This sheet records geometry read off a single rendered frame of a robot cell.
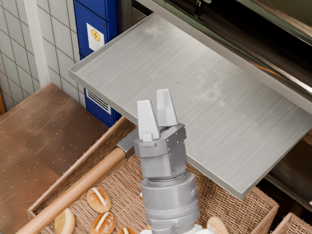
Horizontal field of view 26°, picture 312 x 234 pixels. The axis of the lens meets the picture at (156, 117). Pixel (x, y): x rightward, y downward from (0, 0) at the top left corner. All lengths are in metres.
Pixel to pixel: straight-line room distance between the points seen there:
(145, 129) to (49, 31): 1.41
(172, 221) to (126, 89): 0.67
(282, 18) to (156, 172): 0.54
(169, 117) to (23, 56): 1.65
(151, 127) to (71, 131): 1.37
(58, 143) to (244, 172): 0.97
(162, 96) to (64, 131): 1.31
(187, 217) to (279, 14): 0.57
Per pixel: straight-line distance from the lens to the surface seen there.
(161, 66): 1.73
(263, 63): 1.40
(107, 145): 2.10
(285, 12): 1.47
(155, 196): 1.06
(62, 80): 2.54
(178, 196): 1.06
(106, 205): 2.13
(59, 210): 1.46
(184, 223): 1.07
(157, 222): 1.07
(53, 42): 2.42
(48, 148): 2.35
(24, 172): 2.30
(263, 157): 1.57
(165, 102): 1.10
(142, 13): 1.88
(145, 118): 1.02
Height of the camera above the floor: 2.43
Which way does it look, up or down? 51 degrees down
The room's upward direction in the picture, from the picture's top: straight up
